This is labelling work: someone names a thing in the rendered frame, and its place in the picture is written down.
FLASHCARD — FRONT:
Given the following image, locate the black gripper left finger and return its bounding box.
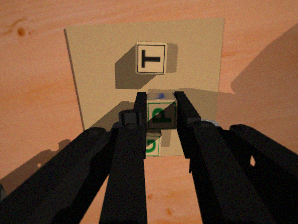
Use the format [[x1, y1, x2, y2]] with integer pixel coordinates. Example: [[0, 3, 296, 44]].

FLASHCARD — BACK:
[[0, 92, 148, 224]]

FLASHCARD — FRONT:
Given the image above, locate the wooden letter block with green p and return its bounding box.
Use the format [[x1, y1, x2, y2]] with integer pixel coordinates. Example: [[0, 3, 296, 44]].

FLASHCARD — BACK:
[[146, 93, 178, 130]]

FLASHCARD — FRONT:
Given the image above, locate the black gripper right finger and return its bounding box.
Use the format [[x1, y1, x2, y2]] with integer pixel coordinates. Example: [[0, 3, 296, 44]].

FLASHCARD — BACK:
[[174, 91, 298, 224]]

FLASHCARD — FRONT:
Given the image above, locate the tan flat mat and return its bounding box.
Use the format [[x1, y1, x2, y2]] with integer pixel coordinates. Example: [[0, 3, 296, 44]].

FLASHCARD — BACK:
[[65, 17, 224, 132]]

